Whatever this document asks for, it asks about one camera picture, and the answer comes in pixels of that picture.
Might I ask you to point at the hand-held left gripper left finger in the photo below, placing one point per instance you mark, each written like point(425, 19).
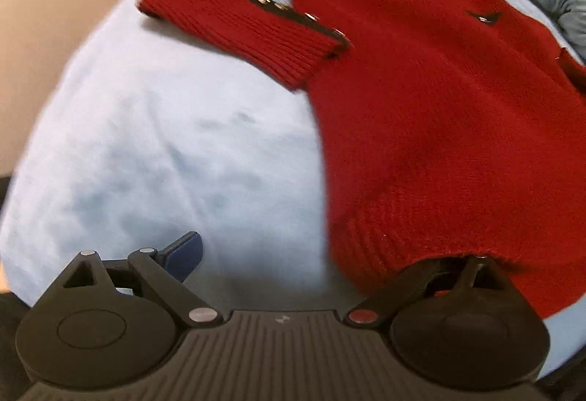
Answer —
point(187, 252)

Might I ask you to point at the light blue blanket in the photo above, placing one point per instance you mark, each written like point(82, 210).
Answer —
point(151, 163)

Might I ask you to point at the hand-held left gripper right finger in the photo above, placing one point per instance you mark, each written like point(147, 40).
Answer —
point(414, 279)

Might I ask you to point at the red knitted sweater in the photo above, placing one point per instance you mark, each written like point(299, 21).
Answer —
point(412, 108)

